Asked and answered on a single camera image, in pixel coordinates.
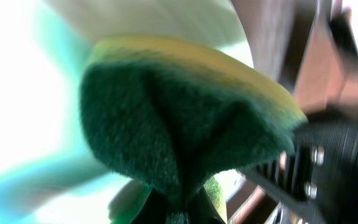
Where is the white plate with blue stain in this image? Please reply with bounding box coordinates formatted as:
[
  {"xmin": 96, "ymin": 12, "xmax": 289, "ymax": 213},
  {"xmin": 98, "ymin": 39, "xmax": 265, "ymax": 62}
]
[{"xmin": 0, "ymin": 0, "xmax": 253, "ymax": 223}]

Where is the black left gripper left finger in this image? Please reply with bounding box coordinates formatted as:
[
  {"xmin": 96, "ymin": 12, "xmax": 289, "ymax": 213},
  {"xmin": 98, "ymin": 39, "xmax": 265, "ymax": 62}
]
[{"xmin": 131, "ymin": 189, "xmax": 168, "ymax": 224}]

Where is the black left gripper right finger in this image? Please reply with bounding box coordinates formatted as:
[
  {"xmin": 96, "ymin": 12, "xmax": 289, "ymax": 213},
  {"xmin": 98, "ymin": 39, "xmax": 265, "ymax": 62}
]
[{"xmin": 194, "ymin": 187, "xmax": 225, "ymax": 224}]

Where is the green yellow sponge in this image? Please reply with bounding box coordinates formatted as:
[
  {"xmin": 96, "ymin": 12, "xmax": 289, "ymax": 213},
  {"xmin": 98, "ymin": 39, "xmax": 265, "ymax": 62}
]
[{"xmin": 79, "ymin": 35, "xmax": 307, "ymax": 223}]

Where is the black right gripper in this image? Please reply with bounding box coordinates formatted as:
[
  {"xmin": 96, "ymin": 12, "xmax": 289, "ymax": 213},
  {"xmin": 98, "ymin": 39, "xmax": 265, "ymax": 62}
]
[{"xmin": 243, "ymin": 108, "xmax": 358, "ymax": 223}]

